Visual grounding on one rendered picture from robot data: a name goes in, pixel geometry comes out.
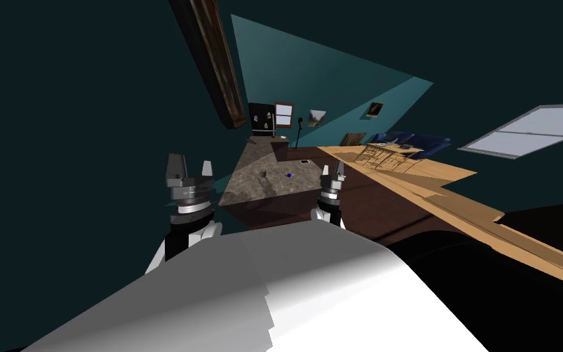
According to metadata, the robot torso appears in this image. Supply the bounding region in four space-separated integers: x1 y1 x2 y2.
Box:
17 219 490 352

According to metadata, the large white framed window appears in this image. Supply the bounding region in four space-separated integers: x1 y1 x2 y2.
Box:
457 103 563 161

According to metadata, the brown wooden crate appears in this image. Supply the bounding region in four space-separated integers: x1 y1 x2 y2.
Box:
342 131 369 147

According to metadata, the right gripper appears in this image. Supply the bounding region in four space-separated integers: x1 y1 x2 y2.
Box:
319 161 346 196

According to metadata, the wooden dining table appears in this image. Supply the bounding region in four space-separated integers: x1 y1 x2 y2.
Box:
354 141 425 173

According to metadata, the black refrigerator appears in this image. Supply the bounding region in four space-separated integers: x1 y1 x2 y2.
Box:
247 102 277 139

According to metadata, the blue sofa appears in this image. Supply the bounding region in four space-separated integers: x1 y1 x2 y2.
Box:
368 130 452 153

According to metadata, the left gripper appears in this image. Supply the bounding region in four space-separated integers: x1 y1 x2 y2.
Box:
165 153 216 204

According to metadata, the long dark framed picture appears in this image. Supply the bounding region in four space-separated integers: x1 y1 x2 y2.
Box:
168 0 249 131

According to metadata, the small brown framed window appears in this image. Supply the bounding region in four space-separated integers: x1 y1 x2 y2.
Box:
274 101 295 130

